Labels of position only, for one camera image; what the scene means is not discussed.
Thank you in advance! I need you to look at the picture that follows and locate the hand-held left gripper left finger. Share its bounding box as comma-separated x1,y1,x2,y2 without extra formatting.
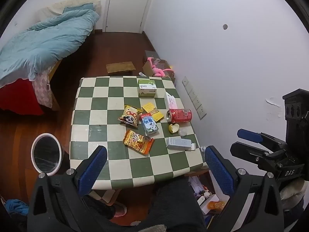
26,145,108,232

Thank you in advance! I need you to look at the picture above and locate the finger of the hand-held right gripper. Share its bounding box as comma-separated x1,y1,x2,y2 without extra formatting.
230,142,285,173
237,129,287,151

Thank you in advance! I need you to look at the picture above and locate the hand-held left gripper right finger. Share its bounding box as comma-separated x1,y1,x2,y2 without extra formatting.
204,145,285,232

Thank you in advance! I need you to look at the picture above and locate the white trash bin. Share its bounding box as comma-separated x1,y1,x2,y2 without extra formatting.
31,133,64,176

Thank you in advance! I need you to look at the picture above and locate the orange snack packet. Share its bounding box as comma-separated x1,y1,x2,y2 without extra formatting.
123,130,155,155

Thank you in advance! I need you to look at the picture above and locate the blue milk carton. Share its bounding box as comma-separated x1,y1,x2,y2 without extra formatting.
139,112,160,136

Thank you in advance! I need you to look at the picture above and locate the person's right forearm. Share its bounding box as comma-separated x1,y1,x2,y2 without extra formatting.
279,177,309,223

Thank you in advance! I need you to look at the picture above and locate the pink slipper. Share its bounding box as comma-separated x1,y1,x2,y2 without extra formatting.
113,201,128,218

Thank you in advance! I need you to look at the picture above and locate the light blue toothpaste box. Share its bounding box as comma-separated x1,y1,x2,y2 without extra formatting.
166,137,196,151

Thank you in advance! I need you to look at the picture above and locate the green white checkered table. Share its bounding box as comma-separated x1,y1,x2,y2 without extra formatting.
70,76,208,190

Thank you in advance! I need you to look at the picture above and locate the person's dark trouser leg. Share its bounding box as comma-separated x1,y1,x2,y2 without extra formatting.
147,177,207,232

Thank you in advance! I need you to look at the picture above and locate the panda print snack packet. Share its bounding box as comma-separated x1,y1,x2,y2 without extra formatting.
118,105,143,128

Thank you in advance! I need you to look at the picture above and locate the red drink can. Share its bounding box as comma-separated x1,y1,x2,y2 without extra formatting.
166,108,193,124

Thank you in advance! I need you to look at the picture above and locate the yellow snack packet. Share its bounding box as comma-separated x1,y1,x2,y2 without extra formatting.
142,103,163,122

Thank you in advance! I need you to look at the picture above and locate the pink white paper packet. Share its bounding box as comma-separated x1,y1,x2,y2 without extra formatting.
165,92,179,110

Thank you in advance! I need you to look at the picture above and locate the blue cloth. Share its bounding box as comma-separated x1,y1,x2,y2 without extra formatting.
5,199,30,217

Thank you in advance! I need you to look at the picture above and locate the diamond pattern bed sheet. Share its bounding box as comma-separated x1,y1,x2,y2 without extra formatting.
31,66,54,109

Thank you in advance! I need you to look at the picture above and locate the green white tissue box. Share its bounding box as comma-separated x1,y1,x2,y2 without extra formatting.
138,78,157,98

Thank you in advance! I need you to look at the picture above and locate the red blanket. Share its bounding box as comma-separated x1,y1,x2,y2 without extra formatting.
0,78,44,116

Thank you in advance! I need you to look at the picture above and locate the small wooden stool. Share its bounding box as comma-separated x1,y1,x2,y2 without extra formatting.
106,61,136,76

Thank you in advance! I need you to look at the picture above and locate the pink plush toy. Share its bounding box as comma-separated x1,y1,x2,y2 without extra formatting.
146,57,175,78

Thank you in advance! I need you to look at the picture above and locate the brown cardboard box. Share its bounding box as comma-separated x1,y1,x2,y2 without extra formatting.
142,59,172,77

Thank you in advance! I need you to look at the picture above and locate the light blue duvet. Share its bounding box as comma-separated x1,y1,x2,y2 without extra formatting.
0,3,100,82

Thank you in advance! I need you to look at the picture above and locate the white door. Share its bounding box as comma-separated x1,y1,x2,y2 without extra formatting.
105,0,159,33

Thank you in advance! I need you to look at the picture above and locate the cream pillow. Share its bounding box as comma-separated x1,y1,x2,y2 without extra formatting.
40,0,101,17

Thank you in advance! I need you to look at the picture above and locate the white wall socket row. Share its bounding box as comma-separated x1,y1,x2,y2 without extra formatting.
182,76,207,120

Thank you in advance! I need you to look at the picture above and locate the wooden bed frame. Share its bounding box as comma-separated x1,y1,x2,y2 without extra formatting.
48,60,61,112

